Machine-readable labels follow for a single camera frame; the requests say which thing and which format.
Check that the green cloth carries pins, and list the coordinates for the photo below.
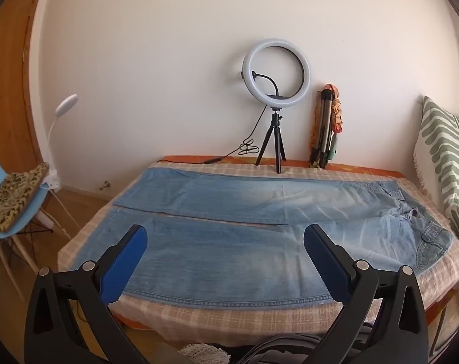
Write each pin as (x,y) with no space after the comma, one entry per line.
(333,148)

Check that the orange fringed cloth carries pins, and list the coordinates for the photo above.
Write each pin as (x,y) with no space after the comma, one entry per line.
(314,125)

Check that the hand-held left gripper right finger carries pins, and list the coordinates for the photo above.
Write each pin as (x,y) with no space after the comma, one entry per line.
(326,265)

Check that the wooden door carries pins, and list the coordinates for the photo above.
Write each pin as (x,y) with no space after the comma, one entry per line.
(9,83)

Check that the person's striped dark trousers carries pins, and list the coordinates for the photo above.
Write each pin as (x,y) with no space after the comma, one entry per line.
(290,349)

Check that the orange floral scarf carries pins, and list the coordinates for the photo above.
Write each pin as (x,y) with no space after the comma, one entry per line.
(336,113)

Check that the blue denim pants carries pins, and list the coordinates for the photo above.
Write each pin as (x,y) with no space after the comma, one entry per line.
(221,258)

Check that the green striped white pillow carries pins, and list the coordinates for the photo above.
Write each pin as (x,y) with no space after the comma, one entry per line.
(441,148)

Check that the white clip lamp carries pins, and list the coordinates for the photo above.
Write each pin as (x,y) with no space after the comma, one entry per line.
(68,102)

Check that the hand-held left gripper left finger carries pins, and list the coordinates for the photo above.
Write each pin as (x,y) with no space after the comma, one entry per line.
(125,261)

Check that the blue chair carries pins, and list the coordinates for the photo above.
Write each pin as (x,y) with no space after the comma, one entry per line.
(24,214)

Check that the leopard print cushion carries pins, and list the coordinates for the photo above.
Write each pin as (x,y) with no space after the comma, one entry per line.
(13,193)

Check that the metal door stopper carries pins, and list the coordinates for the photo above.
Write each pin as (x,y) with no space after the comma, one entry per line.
(105,185)

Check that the small black tripod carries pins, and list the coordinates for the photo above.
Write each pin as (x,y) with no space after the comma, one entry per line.
(278,148)

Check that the folded silver tripod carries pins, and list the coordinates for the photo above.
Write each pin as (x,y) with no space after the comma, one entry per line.
(323,129)

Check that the white knitted cloth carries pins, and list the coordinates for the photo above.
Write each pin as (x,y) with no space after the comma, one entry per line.
(202,352)

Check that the plaid beige blanket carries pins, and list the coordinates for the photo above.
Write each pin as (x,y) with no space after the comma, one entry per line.
(214,322)

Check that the wooden frame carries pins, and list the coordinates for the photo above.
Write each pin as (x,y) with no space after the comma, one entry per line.
(441,322)

